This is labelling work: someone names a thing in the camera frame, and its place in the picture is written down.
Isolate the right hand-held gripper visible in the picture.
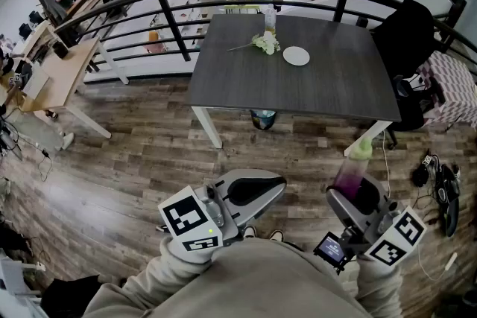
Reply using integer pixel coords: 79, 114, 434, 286
326, 171, 428, 269

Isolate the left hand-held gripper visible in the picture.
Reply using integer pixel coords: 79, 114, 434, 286
158, 169, 288, 254

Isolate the purple eggplant with green stem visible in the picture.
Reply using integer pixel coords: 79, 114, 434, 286
332, 137, 374, 203

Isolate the person's right forearm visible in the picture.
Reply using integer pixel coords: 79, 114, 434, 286
353, 252, 405, 318

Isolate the person's left forearm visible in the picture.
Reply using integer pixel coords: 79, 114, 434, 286
121, 236, 224, 310

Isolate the small black display screen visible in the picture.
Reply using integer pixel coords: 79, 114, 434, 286
312, 232, 348, 269

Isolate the black trash bin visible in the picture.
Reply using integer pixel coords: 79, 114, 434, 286
249, 109, 279, 131

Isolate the black spare gripper device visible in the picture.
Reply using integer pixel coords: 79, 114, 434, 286
434, 163, 461, 238

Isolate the person's beige sweatshirt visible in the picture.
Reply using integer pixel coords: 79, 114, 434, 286
81, 237, 373, 318

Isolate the dark wooden table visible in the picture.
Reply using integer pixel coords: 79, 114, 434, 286
188, 13, 402, 160

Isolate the white round plate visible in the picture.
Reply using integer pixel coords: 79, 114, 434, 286
282, 45, 311, 67

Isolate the white flower bouquet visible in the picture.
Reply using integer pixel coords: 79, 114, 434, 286
227, 31, 282, 56

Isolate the pink checkered box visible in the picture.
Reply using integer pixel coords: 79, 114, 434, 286
417, 50, 477, 132

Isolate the clear plastic bottle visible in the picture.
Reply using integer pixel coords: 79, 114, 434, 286
264, 3, 277, 35

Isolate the orange chair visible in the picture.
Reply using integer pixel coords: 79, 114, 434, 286
147, 30, 165, 54

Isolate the black office chair with jacket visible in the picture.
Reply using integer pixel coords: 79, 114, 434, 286
372, 0, 437, 150

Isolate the light wooden desk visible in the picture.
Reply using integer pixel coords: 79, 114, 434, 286
20, 36, 130, 141

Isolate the black bag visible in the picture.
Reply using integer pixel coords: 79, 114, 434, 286
40, 273, 101, 318

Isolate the small black box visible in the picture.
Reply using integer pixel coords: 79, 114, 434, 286
53, 40, 70, 60

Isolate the white laptop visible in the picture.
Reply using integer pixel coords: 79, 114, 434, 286
21, 66, 51, 101

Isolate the black monitor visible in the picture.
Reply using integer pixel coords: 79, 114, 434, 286
32, 0, 69, 28

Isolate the white cable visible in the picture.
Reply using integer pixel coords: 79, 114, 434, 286
381, 130, 392, 200

